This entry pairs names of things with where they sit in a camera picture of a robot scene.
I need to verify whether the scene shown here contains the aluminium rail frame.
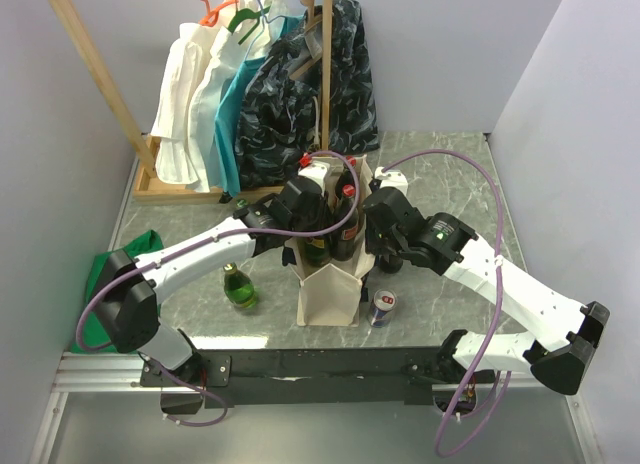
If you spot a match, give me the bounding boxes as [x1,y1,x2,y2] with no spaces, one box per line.
[46,352,605,463]

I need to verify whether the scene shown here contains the green hanger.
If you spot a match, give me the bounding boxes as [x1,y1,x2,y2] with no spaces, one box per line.
[227,8,261,45]

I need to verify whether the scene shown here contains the blue wire hanger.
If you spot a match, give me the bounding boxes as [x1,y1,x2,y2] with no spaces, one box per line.
[245,0,288,60]

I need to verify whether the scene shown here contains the dark patterned shirt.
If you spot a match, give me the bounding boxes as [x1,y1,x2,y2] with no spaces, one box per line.
[234,0,380,189]

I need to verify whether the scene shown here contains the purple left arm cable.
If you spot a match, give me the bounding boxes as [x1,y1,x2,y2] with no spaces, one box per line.
[74,150,361,428]

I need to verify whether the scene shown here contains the pale white blouse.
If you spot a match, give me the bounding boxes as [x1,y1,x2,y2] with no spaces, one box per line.
[187,6,283,193]

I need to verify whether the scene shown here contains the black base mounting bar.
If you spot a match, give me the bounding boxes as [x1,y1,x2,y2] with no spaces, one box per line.
[139,346,501,425]

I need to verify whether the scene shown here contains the green bottle front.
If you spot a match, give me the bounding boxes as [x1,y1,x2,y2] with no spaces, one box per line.
[223,263,258,309]

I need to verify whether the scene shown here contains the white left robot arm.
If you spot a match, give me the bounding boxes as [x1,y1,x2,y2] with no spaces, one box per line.
[91,176,325,386]

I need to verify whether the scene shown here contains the green cloth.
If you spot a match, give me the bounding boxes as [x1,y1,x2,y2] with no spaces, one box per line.
[71,230,164,354]

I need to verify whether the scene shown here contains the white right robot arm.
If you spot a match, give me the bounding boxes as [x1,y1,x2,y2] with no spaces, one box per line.
[363,187,610,395]

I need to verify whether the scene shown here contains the cola bottle middle red cap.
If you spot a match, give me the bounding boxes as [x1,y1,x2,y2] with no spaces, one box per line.
[376,255,404,274]

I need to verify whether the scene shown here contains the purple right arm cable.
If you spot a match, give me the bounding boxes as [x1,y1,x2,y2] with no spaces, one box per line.
[382,148,512,458]

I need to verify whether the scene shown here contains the wooden clothes rack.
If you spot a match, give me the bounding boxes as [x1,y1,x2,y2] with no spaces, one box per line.
[48,0,333,205]

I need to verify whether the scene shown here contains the beige canvas tote bag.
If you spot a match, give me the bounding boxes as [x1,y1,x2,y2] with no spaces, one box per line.
[284,155,374,327]

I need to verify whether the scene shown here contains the orange hanger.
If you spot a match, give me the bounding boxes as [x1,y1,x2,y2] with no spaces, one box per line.
[198,0,238,27]

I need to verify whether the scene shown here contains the teal shirt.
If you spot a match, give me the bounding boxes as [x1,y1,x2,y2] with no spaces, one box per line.
[208,16,302,197]

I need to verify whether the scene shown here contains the wooden hanger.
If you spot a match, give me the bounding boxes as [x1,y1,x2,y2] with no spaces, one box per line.
[289,0,322,80]

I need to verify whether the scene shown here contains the cola bottle front red cap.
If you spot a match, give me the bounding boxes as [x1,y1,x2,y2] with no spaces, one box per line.
[330,184,359,262]

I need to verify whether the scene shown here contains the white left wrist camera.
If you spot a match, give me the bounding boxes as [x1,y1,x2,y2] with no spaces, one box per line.
[298,154,331,192]

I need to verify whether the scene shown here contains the dark cola bottle red cap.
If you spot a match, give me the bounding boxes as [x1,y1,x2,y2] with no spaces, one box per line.
[335,156,357,195]

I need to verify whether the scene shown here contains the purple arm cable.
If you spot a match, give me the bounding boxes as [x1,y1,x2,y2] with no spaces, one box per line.
[382,148,512,458]
[74,150,361,428]

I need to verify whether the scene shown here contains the white ruffled shirt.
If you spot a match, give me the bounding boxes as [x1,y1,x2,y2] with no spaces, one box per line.
[151,23,218,185]

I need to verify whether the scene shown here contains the silver blue energy drink can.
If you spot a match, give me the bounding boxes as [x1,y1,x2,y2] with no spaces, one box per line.
[368,289,397,328]

